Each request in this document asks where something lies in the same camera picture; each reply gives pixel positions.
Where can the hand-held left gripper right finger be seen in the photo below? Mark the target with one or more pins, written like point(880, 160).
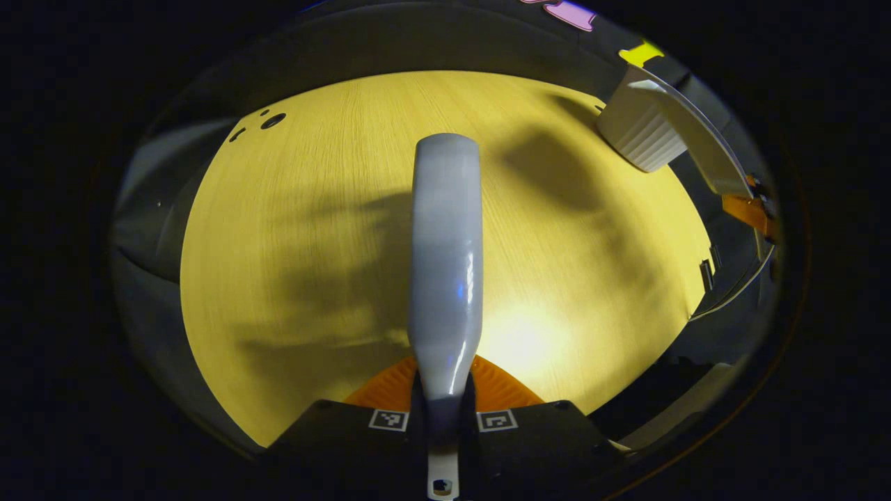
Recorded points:
point(550, 445)

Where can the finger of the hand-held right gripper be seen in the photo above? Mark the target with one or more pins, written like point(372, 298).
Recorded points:
point(748, 212)

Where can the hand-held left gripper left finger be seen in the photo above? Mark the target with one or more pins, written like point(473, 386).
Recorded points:
point(334, 438)

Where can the black desk edge clamp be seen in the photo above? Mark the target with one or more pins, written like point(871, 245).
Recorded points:
point(707, 275)

